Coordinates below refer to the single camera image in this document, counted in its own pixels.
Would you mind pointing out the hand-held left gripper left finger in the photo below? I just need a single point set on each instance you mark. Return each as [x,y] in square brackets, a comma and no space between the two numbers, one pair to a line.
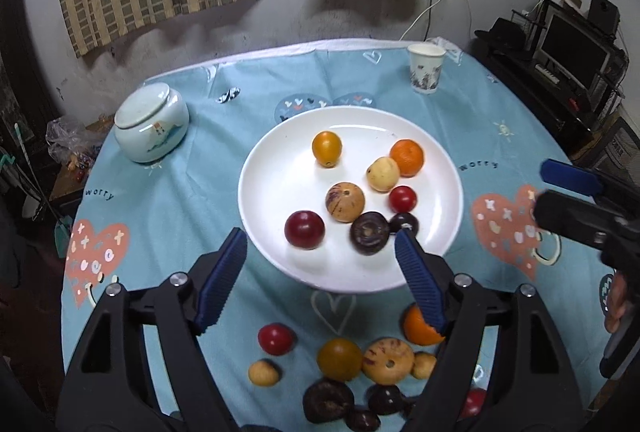
[220,282]

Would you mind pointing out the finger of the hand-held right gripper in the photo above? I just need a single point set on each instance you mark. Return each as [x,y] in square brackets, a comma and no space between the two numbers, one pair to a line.
[570,217]
[570,177]

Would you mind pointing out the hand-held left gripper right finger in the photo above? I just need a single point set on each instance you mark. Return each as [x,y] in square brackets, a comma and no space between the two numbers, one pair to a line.
[420,282]

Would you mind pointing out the orange tangerine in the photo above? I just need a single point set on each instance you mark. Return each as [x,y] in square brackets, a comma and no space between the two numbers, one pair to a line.
[416,328]
[406,157]

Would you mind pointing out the small dark purple plum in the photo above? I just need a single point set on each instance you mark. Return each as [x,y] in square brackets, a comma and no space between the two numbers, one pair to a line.
[385,399]
[362,421]
[404,222]

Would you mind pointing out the small tan round fruit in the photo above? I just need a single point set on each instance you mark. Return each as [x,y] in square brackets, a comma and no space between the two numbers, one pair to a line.
[424,365]
[263,372]

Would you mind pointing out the tan striped melon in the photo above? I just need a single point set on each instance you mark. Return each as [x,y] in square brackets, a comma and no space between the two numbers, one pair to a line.
[344,202]
[388,360]

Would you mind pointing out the small red tomato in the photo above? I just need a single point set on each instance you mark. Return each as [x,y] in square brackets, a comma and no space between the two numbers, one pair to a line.
[402,198]

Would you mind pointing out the large dark red plum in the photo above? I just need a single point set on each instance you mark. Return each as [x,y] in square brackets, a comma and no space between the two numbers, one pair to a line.
[304,229]

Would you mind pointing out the yellow orange plum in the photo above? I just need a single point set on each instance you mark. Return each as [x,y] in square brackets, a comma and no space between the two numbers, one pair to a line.
[339,358]
[327,149]

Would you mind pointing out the pale potato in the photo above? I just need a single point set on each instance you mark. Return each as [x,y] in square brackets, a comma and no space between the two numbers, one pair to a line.
[383,173]

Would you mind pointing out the white round plate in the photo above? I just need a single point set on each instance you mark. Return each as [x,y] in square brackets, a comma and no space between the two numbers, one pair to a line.
[280,182]

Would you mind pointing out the large dark purple fruit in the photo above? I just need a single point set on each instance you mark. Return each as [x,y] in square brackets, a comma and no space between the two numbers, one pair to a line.
[328,401]

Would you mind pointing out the person's right hand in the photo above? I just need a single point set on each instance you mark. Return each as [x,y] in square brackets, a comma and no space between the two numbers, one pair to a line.
[616,302]

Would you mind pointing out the black computer desk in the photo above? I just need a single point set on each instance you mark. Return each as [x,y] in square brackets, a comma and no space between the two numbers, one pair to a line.
[530,82]

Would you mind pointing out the computer keyboard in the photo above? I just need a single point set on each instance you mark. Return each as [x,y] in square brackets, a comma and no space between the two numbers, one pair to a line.
[550,74]

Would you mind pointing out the computer monitor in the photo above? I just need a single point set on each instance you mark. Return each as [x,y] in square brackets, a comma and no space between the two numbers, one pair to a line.
[575,49]

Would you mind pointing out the black hat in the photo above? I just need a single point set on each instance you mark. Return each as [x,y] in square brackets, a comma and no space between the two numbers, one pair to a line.
[502,34]

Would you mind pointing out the pale green lidded ceramic jar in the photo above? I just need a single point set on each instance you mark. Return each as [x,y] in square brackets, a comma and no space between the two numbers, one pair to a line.
[152,127]

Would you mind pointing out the wooden stool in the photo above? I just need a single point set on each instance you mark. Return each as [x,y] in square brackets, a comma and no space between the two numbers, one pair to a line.
[75,184]

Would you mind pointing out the printed paper cup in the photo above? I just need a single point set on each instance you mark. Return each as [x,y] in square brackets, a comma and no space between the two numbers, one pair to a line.
[425,69]

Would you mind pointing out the clear plastic bag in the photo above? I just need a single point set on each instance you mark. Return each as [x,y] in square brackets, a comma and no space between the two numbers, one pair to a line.
[70,139]

